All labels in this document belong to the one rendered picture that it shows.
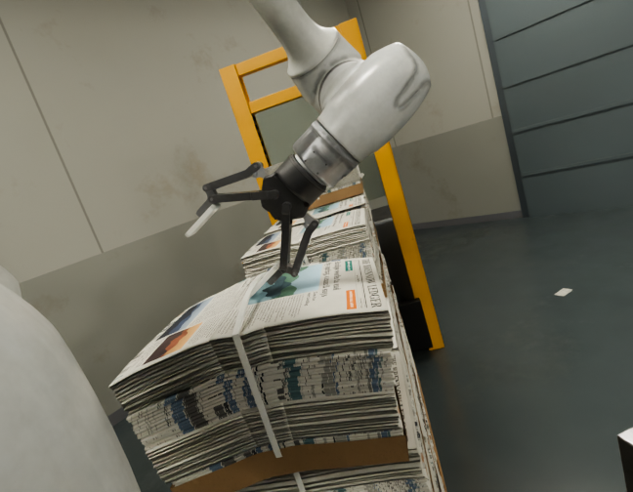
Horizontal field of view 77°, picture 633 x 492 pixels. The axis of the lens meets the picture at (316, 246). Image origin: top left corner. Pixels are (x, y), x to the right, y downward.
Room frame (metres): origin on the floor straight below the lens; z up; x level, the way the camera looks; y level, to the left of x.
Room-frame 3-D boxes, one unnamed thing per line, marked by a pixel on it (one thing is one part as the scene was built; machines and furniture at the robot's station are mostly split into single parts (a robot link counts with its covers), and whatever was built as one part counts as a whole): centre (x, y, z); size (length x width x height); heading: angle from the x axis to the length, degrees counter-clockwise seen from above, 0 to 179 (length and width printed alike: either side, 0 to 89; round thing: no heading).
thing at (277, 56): (2.25, -0.17, 1.82); 0.75 x 0.06 x 0.06; 80
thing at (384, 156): (2.19, -0.50, 0.93); 0.09 x 0.09 x 1.85; 80
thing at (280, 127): (2.27, -0.18, 1.28); 0.57 x 0.01 x 0.65; 80
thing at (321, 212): (1.52, -0.04, 1.06); 0.37 x 0.28 x 0.01; 81
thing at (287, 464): (0.64, 0.12, 0.88); 0.28 x 0.06 x 0.04; 173
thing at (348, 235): (1.24, 0.01, 0.95); 0.38 x 0.29 x 0.23; 79
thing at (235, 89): (2.31, 0.15, 0.93); 0.09 x 0.09 x 1.85; 80
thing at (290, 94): (2.25, -0.17, 1.62); 0.75 x 0.06 x 0.06; 80
